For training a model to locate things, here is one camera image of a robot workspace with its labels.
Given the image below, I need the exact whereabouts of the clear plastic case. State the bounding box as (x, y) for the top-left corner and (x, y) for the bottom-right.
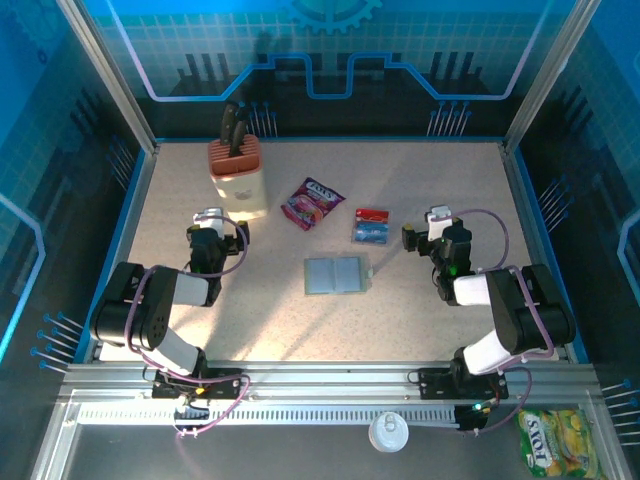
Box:
(303, 256), (376, 297)

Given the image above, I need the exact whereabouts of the cream knife block bear emblem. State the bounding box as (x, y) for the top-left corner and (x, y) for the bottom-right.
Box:
(207, 134), (269, 221)

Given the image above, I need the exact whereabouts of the purple candy bag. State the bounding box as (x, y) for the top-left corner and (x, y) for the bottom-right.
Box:
(279, 176), (347, 232)

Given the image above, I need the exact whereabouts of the white round can lid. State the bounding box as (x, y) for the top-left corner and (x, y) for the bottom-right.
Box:
(367, 411), (411, 454)

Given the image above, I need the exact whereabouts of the yellow green candy bag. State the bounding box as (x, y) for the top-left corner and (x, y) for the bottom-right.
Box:
(514, 407), (605, 479)

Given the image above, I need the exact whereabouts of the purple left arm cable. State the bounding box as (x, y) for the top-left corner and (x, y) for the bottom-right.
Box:
(127, 214), (251, 441)

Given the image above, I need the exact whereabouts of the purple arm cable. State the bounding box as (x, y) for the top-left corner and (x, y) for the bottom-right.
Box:
(449, 208), (556, 436)
(127, 214), (251, 441)

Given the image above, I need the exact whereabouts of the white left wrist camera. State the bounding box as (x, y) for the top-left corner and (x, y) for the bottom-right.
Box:
(192, 207), (225, 236)

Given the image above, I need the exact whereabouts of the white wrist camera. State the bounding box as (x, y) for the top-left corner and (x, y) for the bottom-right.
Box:
(192, 207), (225, 236)
(424, 204), (455, 242)

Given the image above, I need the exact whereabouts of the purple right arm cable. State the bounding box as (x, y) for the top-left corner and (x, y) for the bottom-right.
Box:
(449, 208), (556, 436)

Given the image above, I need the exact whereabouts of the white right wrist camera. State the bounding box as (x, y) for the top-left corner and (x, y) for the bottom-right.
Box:
(424, 204), (455, 242)

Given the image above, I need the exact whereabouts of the black-handled knife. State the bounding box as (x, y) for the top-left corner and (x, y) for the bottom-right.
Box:
(219, 100), (241, 147)
(228, 120), (250, 158)

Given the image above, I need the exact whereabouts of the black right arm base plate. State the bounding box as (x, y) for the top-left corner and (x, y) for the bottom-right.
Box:
(416, 365), (511, 401)

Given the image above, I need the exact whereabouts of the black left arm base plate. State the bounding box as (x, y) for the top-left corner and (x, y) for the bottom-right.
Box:
(150, 366), (245, 401)

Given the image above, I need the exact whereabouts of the aluminium frame rail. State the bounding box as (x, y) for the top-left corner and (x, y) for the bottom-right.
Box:
(58, 360), (604, 401)

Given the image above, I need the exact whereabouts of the aluminium frame post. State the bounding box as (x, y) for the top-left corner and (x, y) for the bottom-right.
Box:
(501, 0), (604, 155)
(53, 0), (162, 155)

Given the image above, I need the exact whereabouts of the white slotted cable duct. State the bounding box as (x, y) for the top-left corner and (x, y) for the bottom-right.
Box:
(75, 404), (462, 428)

